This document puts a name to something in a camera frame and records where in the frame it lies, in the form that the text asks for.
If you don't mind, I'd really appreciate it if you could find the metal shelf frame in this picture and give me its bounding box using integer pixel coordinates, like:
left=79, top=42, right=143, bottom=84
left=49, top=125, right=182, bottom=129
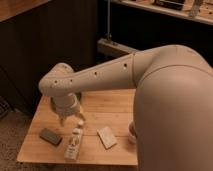
left=97, top=0, right=213, bottom=58

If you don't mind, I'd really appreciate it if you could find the white sponge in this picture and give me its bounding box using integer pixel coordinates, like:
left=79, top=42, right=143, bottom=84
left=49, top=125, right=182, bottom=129
left=97, top=127, right=117, bottom=149

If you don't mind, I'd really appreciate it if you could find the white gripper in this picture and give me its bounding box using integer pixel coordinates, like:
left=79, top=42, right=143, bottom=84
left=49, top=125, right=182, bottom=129
left=51, top=93, right=86, bottom=127

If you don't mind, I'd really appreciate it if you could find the white lotion bottle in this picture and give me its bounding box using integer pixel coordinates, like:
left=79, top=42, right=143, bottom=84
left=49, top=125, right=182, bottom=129
left=64, top=120, right=84, bottom=161

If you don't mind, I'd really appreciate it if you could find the wooden table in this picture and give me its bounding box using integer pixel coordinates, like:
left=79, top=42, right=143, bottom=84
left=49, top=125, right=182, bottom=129
left=17, top=90, right=137, bottom=165

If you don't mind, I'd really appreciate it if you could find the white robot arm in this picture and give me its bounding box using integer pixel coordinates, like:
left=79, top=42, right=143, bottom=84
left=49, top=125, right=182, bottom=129
left=39, top=45, right=213, bottom=171

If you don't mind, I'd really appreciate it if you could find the dark grey eraser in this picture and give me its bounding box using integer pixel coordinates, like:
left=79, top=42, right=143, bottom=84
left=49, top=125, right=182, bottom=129
left=39, top=128, right=62, bottom=145

